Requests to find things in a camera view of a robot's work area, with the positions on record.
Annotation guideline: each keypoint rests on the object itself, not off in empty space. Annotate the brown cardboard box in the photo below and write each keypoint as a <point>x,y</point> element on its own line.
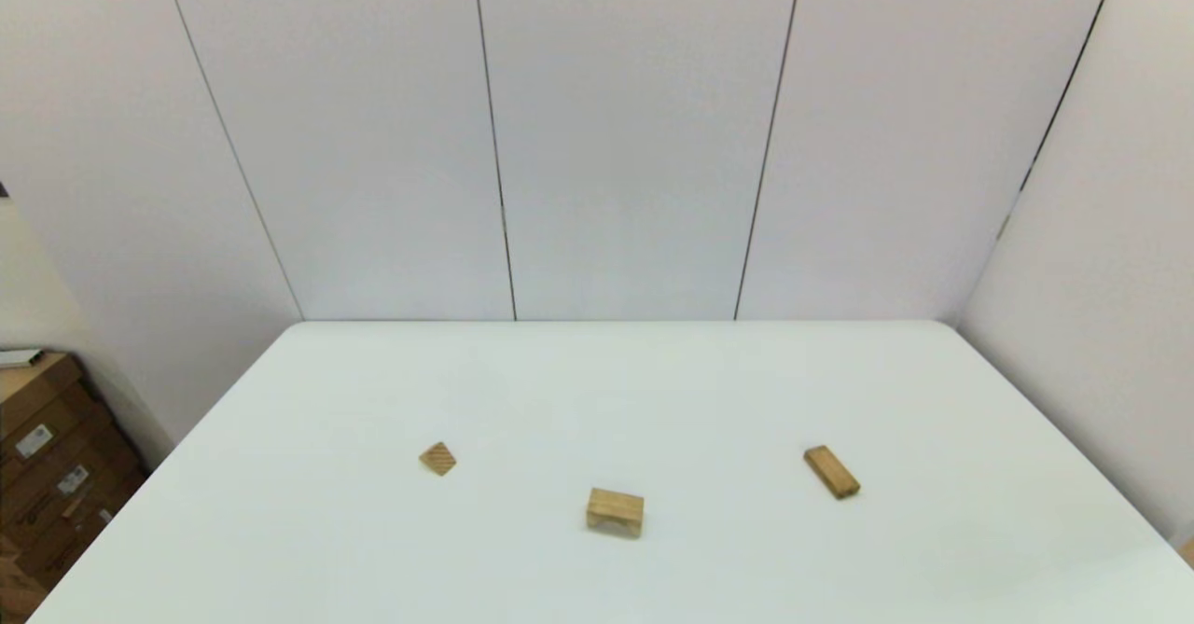
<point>17,591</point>
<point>84,503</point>
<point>37,400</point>

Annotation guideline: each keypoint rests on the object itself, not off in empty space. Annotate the triangular wooden building block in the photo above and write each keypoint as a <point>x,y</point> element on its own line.
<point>437,459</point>

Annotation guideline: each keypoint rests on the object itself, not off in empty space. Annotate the rectangular wooden building block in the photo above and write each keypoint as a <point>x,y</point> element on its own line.
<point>832,472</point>

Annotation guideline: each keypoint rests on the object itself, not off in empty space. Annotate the arched wooden building block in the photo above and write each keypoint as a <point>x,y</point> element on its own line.
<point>615,510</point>

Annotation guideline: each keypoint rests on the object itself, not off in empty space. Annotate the flat white item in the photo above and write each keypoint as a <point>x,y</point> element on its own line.
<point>19,357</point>

